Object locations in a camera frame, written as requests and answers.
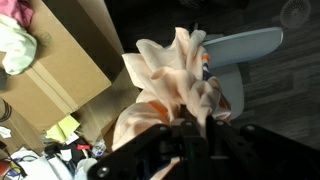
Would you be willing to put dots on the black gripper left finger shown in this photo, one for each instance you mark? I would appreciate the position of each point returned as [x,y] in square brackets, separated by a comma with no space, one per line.
[139,159]

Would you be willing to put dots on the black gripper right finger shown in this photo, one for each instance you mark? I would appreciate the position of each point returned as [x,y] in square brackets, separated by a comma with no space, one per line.
[256,153]

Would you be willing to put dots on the salmon colored shirt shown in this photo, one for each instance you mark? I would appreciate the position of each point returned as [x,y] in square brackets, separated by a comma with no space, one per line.
[170,78]

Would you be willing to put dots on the grey office chair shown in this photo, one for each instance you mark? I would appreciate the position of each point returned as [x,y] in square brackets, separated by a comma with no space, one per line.
[228,51]

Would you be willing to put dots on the pale yellow-green shirt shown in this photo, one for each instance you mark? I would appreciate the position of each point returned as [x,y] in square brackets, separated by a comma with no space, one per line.
[17,44]

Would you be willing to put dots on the pink shirt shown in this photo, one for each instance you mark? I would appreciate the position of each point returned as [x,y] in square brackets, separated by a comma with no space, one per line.
[20,10]

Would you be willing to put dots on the yellow sticky paper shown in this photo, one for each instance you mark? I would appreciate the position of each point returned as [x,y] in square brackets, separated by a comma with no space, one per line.
[63,129]

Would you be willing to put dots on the large cardboard box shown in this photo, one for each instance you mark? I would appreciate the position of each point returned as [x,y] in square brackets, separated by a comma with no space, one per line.
[74,63]

